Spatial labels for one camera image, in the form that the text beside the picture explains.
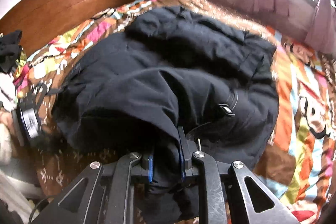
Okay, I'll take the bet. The black garment on headboard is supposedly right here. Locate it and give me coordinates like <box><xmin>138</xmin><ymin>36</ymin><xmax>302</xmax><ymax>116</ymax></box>
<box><xmin>0</xmin><ymin>30</ymin><xmax>22</xmax><ymax>74</ymax></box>

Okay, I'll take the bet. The person's left hand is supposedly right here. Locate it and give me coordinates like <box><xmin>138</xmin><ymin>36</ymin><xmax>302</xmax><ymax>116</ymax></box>
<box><xmin>1</xmin><ymin>108</ymin><xmax>18</xmax><ymax>140</ymax></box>

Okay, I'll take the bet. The black cable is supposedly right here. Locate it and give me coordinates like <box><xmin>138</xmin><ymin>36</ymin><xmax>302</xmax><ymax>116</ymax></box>
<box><xmin>27</xmin><ymin>194</ymin><xmax>57</xmax><ymax>224</ymax></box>

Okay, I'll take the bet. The black puffer jacket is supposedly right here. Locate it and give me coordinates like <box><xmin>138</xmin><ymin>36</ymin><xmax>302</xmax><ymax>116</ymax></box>
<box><xmin>52</xmin><ymin>6</ymin><xmax>278</xmax><ymax>223</ymax></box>

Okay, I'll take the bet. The right purple curtain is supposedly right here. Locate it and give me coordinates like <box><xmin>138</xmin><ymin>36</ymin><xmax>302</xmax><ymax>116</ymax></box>
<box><xmin>305</xmin><ymin>0</ymin><xmax>335</xmax><ymax>56</ymax></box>

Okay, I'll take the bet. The colourful brown bedspread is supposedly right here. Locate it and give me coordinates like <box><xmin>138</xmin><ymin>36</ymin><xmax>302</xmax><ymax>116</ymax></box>
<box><xmin>14</xmin><ymin>0</ymin><xmax>335</xmax><ymax>223</ymax></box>

